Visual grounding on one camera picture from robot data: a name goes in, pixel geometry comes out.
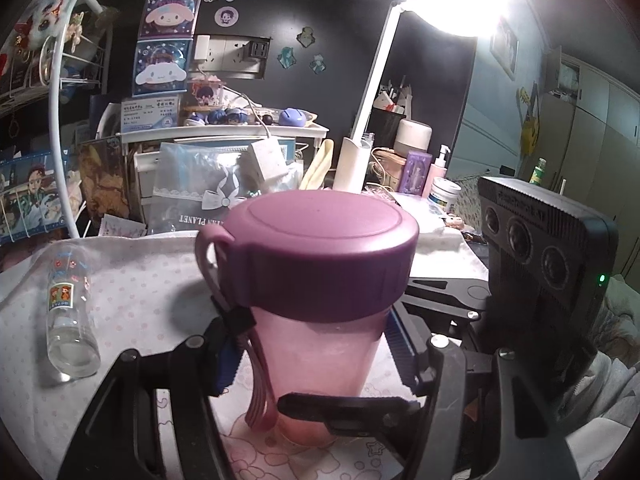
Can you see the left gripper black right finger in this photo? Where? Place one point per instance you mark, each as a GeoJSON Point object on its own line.
{"type": "Point", "coordinates": [408, 337]}

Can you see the white cream jar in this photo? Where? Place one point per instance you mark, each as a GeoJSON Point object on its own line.
{"type": "Point", "coordinates": [444, 193]}

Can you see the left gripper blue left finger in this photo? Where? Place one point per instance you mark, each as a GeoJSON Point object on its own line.
{"type": "Point", "coordinates": [227, 332]}

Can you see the anime poster card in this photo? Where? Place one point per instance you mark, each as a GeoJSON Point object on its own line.
{"type": "Point", "coordinates": [30, 201]}

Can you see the purple card box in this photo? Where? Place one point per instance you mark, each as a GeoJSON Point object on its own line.
{"type": "Point", "coordinates": [415, 171]}

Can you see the pink transparent water bottle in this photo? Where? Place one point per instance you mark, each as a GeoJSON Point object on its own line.
{"type": "Point", "coordinates": [309, 277]}

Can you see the pink my melody box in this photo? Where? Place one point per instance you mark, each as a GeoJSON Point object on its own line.
{"type": "Point", "coordinates": [163, 19]}

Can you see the white wire shelf rack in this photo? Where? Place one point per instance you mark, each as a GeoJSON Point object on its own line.
{"type": "Point", "coordinates": [74, 61]}

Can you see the black camera box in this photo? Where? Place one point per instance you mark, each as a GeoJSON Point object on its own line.
{"type": "Point", "coordinates": [549, 262]}

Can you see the green bottle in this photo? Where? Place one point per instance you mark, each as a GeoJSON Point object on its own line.
{"type": "Point", "coordinates": [538, 172]}

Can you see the wall power socket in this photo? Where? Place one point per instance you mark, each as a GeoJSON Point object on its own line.
{"type": "Point", "coordinates": [230, 57]}

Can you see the white pink cartoon cloth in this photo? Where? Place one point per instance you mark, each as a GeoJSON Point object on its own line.
{"type": "Point", "coordinates": [146, 294]}

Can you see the white plush toy red bow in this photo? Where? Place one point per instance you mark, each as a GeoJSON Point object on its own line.
{"type": "Point", "coordinates": [44, 19]}

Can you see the clear plastic gift bag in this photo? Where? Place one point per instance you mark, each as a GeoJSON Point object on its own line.
{"type": "Point", "coordinates": [198, 184]}

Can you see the white desk shelf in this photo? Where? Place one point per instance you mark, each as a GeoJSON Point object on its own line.
{"type": "Point", "coordinates": [133, 140]}

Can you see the white labelled box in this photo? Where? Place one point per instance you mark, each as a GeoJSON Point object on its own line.
{"type": "Point", "coordinates": [158, 112]}

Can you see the pink pump bottle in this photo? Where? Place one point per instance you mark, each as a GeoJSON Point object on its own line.
{"type": "Point", "coordinates": [438, 169]}

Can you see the blue cinnamoroll box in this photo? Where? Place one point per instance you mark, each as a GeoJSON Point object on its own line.
{"type": "Point", "coordinates": [160, 67]}

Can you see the clear glass with stickers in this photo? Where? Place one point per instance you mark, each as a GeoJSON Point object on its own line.
{"type": "Point", "coordinates": [71, 345]}

